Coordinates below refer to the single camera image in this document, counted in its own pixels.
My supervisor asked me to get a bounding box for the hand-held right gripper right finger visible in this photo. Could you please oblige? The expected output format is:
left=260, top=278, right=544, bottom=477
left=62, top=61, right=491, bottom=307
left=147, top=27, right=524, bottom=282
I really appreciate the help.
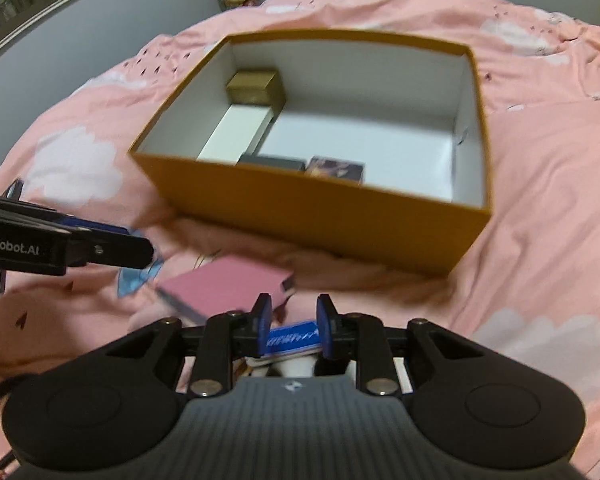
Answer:
left=316, top=294, right=476, bottom=397

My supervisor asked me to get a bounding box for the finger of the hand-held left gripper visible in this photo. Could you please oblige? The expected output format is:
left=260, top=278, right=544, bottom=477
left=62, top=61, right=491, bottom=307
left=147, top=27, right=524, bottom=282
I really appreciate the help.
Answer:
left=66, top=227, right=155, bottom=268
left=55, top=212, right=131, bottom=235

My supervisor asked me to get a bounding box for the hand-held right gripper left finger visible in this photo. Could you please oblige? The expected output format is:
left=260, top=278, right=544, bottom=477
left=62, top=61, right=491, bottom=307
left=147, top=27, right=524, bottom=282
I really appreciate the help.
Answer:
left=105, top=292, right=273, bottom=400

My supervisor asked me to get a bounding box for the blue card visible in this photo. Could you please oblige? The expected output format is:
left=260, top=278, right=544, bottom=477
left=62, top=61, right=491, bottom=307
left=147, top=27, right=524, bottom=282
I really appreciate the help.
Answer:
left=267, top=320, right=326, bottom=358

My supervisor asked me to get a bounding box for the pink card wallet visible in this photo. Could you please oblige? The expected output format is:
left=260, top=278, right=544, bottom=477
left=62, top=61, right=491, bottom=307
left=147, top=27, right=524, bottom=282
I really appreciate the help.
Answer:
left=155, top=255, right=297, bottom=326

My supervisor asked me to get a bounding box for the orange cardboard box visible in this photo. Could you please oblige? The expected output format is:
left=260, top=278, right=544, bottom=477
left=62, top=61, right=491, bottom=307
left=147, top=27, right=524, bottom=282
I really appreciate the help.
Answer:
left=128, top=29, right=493, bottom=277

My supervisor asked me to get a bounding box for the printed card box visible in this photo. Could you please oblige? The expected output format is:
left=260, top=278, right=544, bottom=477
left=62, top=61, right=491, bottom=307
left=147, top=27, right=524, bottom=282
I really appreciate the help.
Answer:
left=306, top=156, right=366, bottom=184

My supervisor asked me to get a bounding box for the grey rectangular box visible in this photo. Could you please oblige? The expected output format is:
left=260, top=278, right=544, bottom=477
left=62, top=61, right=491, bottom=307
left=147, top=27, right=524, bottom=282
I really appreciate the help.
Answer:
left=237, top=154, right=308, bottom=172

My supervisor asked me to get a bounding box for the long white box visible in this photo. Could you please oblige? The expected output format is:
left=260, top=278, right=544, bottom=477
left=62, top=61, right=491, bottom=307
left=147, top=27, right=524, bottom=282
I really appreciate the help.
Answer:
left=196, top=104, right=276, bottom=163

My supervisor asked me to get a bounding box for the small gold box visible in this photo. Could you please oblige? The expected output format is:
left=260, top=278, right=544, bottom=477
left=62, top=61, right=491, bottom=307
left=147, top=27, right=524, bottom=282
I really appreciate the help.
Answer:
left=225, top=69, right=286, bottom=108

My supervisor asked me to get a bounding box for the pink cloud print blanket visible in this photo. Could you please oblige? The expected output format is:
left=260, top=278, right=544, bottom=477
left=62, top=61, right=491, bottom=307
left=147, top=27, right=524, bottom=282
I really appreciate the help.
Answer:
left=0, top=0, right=600, bottom=480

